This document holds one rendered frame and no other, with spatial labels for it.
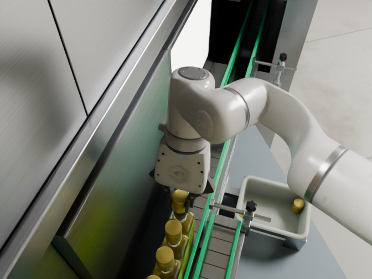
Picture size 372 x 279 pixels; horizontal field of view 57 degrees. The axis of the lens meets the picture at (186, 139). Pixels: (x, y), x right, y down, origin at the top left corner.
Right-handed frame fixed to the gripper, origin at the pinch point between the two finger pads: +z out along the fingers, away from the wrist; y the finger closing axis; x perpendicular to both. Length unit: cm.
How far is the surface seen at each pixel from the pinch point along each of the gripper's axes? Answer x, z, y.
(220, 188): 29.4, 22.6, 5.7
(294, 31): 98, -7, 17
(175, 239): -6.0, 5.4, 1.3
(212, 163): 37.5, 20.2, 1.0
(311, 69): 225, 59, 43
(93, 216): -14.1, -5.2, -11.7
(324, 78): 218, 61, 54
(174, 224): -4.6, 2.7, 0.6
